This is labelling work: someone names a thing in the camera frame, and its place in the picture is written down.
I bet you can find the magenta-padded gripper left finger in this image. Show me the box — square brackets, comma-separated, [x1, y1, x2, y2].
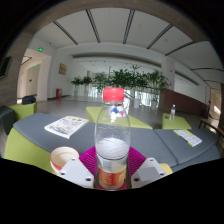
[57, 146, 99, 189]

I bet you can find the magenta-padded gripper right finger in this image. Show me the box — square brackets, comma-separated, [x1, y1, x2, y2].
[129, 147, 168, 189]

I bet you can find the clear red-capped water bottle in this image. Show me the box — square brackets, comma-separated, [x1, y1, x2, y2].
[94, 87, 132, 191]

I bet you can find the red and white mug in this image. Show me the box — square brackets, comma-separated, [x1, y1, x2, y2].
[49, 146, 81, 174]

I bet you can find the white printed magazine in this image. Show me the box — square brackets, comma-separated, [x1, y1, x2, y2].
[44, 115, 90, 140]

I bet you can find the small clear drink bottle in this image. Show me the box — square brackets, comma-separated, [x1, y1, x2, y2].
[169, 104, 177, 122]

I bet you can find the wooden bench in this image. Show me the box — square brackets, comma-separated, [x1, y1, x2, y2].
[198, 118, 224, 138]

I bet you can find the yellow-green armchair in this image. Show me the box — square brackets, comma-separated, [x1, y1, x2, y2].
[8, 102, 38, 122]

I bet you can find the dark bag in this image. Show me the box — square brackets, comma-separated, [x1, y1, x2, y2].
[21, 94, 37, 105]

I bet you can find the dark grey stool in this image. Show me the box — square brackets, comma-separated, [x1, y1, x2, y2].
[0, 105, 16, 136]

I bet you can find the row of green potted plants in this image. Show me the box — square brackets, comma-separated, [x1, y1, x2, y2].
[70, 64, 169, 109]

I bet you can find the framed wall picture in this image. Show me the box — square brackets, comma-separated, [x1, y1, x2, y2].
[58, 63, 68, 76]

